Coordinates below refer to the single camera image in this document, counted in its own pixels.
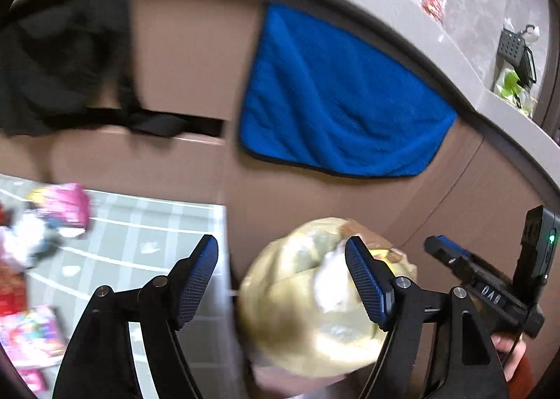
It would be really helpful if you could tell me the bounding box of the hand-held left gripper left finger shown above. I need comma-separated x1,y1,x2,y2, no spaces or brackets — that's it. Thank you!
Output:
52,234,218,399

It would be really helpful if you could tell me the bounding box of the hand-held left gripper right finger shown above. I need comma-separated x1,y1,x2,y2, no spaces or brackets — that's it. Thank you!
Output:
345,236,510,399

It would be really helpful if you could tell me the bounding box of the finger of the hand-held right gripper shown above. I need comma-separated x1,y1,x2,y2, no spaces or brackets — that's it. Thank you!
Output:
423,235,532,334

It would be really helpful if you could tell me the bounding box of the yellow plastic garbage bag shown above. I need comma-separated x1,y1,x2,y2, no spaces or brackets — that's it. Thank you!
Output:
236,217,418,378

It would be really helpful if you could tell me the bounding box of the person's right forearm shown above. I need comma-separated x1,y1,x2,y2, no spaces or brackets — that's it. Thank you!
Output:
509,357,533,399

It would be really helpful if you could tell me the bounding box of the person's right hand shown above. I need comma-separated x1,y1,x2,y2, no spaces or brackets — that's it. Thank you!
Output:
491,332,526,383

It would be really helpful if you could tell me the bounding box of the green grid cutting mat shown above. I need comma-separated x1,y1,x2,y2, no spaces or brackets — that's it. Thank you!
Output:
0,173,246,399

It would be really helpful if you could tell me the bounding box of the pink snack packet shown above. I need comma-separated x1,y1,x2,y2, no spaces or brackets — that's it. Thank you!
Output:
28,182,93,239

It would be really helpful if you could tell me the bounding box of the green white plastic bag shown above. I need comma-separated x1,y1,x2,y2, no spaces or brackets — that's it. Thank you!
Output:
493,68,539,116

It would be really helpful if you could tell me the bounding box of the pink printed flat packet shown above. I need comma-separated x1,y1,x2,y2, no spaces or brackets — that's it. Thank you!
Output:
0,305,67,370

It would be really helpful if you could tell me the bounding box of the white black crumpled wrapper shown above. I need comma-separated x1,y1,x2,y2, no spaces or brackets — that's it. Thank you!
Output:
0,215,63,269

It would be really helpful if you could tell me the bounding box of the red packet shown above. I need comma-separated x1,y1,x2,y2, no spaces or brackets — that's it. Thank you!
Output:
0,259,28,317

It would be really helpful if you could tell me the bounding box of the blue towel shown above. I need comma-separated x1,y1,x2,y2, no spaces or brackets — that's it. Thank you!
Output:
237,2,458,178

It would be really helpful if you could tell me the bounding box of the black perforated holder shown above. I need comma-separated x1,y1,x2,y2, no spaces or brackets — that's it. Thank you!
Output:
496,27,537,84

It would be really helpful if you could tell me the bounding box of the brown cardboard box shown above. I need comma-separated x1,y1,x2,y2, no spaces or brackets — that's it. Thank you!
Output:
44,0,560,399

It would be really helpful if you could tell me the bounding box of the orange white packet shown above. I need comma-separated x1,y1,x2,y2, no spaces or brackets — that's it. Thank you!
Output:
420,0,446,22

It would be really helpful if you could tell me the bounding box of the black cloth bag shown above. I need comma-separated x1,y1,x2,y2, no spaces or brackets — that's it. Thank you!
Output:
0,0,226,139

